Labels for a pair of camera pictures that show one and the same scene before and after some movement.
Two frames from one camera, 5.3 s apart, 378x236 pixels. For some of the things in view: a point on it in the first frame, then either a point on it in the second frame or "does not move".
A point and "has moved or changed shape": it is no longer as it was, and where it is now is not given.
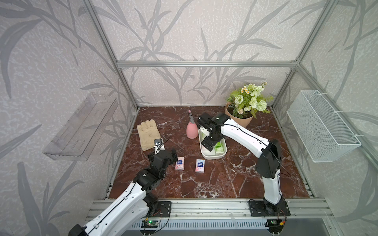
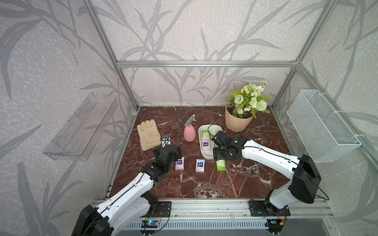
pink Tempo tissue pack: (179, 164) does not move
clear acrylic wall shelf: (76, 140) does not move
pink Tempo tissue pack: (200, 165) does not move
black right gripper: (208, 143) → (216, 154)
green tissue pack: (219, 148) has moved or changed shape
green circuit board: (149, 224) does not move
